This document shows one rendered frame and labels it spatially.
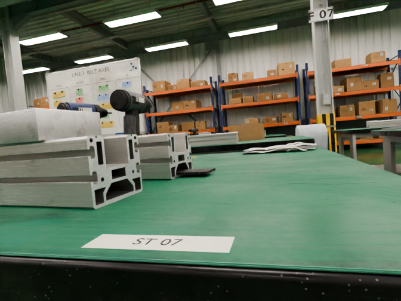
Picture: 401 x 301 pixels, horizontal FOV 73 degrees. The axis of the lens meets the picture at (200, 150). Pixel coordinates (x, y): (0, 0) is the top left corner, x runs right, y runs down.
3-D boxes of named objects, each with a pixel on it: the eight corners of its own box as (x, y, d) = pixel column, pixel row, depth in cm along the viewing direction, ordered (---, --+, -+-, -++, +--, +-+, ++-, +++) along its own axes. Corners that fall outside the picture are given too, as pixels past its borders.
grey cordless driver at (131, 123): (112, 170, 74) (104, 90, 73) (145, 162, 93) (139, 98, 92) (136, 169, 72) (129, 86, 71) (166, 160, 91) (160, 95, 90)
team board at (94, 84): (49, 209, 384) (33, 70, 373) (74, 200, 432) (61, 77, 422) (145, 208, 344) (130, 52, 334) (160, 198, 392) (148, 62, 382)
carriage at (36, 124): (-38, 167, 39) (-44, 120, 39) (34, 159, 49) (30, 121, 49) (41, 163, 33) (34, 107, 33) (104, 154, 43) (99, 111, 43)
